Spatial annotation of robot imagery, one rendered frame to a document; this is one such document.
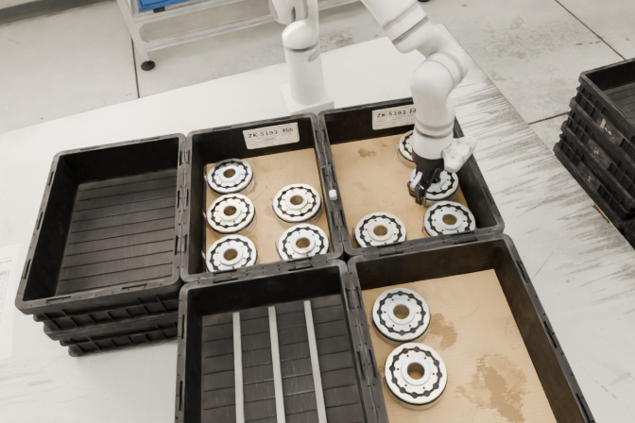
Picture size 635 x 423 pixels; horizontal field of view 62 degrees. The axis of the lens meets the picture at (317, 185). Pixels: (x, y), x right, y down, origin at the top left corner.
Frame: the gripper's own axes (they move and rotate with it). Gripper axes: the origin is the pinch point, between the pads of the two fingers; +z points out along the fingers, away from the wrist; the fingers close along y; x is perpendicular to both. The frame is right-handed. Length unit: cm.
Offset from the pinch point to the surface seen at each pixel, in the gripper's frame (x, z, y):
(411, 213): -0.4, 2.3, 5.3
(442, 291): 13.9, 2.3, 17.9
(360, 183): -14.2, 2.3, 4.3
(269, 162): -35.8, 2.3, 10.7
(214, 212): -34.0, -0.9, 30.4
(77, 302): -36, -7, 61
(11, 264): -77, 15, 63
